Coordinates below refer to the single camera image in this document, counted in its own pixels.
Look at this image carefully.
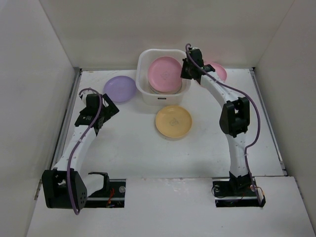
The cream plate back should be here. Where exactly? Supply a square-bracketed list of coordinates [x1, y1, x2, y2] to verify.
[149, 83, 182, 95]

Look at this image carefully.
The metal rail left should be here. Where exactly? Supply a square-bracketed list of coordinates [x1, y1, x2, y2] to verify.
[46, 67, 82, 169]

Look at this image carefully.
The pink plate back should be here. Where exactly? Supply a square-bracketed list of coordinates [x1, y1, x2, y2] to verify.
[203, 62, 227, 83]

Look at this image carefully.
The metal rail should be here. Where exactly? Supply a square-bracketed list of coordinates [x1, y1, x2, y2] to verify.
[46, 67, 82, 169]
[249, 67, 288, 176]

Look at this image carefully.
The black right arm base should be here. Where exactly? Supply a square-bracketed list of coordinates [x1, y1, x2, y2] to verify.
[211, 179, 266, 208]

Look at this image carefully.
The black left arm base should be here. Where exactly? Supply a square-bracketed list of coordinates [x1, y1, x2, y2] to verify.
[84, 179, 126, 208]

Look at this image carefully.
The pink plate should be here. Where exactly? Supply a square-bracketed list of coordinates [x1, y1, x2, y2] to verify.
[147, 56, 182, 93]
[203, 62, 227, 83]

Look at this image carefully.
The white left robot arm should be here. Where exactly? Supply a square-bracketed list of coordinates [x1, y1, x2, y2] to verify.
[41, 89, 119, 214]

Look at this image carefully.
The white plastic bin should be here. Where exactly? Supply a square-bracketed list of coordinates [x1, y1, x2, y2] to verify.
[136, 49, 191, 106]

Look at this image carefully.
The yellow plate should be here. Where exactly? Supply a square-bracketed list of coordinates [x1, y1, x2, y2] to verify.
[155, 105, 193, 139]

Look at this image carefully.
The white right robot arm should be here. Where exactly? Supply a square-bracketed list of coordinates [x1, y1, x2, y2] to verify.
[181, 44, 251, 195]

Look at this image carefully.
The purple plate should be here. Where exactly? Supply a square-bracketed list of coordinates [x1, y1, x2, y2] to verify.
[103, 76, 136, 103]

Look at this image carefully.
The metal rail right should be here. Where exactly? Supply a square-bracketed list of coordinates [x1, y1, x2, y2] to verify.
[249, 67, 288, 176]

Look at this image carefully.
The pink plate front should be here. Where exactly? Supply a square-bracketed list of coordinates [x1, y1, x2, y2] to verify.
[147, 56, 182, 93]

